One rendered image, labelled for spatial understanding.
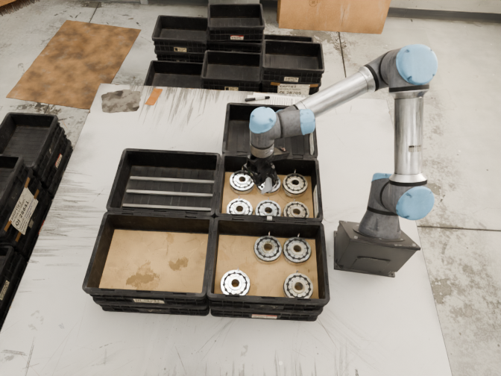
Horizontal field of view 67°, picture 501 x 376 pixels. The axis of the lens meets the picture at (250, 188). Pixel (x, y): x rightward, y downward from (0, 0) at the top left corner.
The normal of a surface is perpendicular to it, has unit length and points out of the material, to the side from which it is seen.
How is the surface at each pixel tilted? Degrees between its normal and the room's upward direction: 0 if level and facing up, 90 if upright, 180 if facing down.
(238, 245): 0
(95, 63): 1
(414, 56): 40
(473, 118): 0
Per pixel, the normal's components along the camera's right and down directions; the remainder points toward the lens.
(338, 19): -0.03, 0.61
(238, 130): 0.04, -0.57
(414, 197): 0.17, 0.34
